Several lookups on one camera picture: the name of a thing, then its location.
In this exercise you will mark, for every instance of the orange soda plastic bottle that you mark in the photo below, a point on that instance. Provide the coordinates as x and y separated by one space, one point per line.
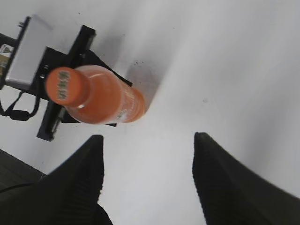
110 99

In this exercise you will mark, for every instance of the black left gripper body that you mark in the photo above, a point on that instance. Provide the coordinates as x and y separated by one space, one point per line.
55 61

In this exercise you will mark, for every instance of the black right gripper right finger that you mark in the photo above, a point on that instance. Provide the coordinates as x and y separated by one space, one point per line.
231 194

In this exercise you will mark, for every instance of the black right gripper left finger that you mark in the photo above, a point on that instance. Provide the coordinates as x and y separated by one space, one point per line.
67 196

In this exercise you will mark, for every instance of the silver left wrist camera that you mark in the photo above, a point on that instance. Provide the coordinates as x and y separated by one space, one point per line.
35 36

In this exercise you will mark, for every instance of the orange bottle cap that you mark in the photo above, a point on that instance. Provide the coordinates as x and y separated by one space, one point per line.
66 86

